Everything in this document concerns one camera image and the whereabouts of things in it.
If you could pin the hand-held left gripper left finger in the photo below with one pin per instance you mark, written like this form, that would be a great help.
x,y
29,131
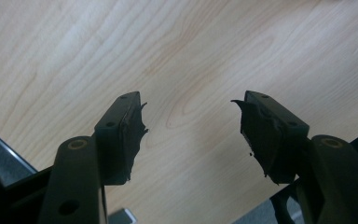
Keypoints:
x,y
118,140

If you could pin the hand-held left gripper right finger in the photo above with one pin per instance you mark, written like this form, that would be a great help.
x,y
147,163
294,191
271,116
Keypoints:
x,y
268,140

